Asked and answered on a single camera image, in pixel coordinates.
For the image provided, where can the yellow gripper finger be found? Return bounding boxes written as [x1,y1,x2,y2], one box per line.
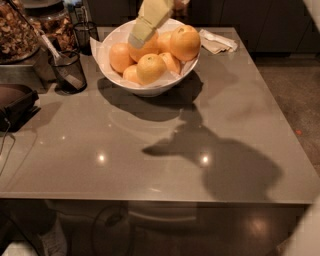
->
[128,0,174,49]

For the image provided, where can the large top orange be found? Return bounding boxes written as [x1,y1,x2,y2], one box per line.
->
[128,32,159,62]

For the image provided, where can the white paper bowl liner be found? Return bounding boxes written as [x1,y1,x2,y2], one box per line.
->
[90,19,201,96]

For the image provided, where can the right top orange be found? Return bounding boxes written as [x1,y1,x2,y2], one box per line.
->
[170,25,201,62]

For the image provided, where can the white ceramic bowl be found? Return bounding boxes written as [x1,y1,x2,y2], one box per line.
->
[90,20,199,97]

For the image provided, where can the front centre orange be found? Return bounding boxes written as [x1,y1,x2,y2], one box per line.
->
[137,54,167,85]

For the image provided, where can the small front left orange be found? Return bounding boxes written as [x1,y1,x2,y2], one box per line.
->
[123,64,139,83]

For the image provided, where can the orange behind right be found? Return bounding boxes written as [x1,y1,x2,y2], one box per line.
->
[157,31,172,53]

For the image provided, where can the orange front right wedge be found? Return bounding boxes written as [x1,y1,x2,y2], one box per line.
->
[160,52,181,74]

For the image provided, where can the black mesh cup rear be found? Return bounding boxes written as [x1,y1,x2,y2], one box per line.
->
[74,21,99,55]

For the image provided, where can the black mesh cup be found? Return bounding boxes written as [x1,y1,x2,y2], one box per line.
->
[74,21,99,55]
[49,51,87,94]

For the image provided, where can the folded paper napkins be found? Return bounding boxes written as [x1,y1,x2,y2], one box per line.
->
[199,29,238,54]

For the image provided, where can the rear glass snack jar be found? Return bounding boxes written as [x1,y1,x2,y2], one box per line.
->
[22,0,77,51]

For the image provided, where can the plastic scoop spoon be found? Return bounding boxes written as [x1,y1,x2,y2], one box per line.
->
[41,33,86,93]

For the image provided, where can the black mesh cup front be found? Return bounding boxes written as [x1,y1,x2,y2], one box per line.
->
[49,51,87,94]

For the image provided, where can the large glass nut jar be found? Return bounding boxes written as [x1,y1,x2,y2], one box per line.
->
[0,0,39,64]

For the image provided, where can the dark brown tray stack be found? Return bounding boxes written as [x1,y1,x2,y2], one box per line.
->
[0,84,39,132]

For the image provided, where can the thin black cable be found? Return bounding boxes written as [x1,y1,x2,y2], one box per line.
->
[0,118,17,177]

